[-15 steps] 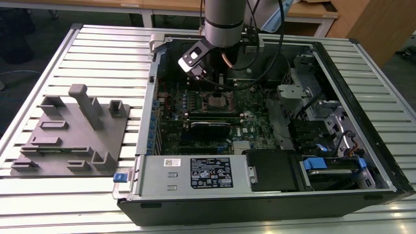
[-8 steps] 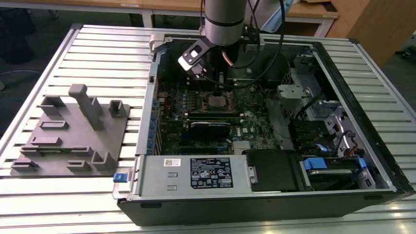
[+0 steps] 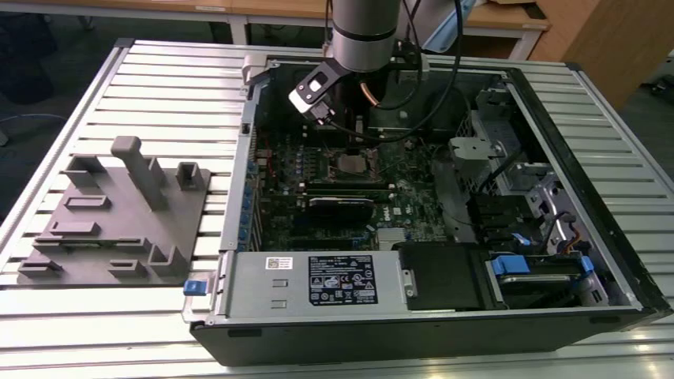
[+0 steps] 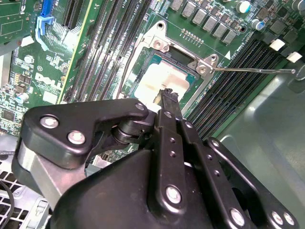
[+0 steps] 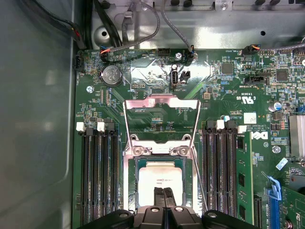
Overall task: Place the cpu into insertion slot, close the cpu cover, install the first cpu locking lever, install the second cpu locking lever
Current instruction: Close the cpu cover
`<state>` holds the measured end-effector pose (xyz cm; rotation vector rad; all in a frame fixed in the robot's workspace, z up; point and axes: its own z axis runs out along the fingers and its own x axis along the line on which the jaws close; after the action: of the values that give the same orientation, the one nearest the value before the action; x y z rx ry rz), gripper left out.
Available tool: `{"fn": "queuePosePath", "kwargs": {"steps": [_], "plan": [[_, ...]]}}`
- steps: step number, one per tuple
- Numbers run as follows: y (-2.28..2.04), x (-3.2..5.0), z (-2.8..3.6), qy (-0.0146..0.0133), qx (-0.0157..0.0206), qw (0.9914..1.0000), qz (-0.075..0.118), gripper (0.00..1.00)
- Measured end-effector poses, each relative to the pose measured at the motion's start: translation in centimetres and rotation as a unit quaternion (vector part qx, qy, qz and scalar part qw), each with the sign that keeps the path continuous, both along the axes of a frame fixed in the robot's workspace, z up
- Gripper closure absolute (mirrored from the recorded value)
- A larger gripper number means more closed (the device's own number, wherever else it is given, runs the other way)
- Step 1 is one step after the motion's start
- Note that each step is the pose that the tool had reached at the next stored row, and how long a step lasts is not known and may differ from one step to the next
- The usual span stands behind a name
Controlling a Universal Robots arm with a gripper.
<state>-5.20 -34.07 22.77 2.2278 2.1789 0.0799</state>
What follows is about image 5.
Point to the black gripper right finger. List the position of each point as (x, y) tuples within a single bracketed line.
[(181, 219)]

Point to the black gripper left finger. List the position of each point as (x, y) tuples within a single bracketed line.
[(147, 219)]

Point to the CPU with silver top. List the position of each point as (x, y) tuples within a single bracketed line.
[(147, 176)]

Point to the metal socket cover frame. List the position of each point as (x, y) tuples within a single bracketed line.
[(140, 102)]

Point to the metal CPU socket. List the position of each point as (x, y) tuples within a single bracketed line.
[(125, 176)]

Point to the black RAM slot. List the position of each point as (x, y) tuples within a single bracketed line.
[(219, 167), (208, 167), (85, 167), (114, 167), (95, 167), (105, 167), (230, 167)]

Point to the black expansion slot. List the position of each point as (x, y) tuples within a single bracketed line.
[(257, 214)]

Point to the blue expansion slot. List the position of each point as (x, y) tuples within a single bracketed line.
[(274, 212)]

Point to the green RAM stick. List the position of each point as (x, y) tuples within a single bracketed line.
[(245, 167)]

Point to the green Dell motherboard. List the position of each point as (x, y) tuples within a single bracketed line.
[(214, 95)]

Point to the internal USB port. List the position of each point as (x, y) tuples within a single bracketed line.
[(174, 78)]

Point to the silver finned chipset heatsink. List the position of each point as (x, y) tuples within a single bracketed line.
[(297, 136)]

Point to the round coin cell battery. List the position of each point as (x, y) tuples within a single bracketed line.
[(112, 75)]

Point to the black open PC case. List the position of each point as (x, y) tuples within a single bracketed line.
[(35, 119)]

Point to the silver metal drive cage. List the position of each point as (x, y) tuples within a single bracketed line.
[(214, 28)]

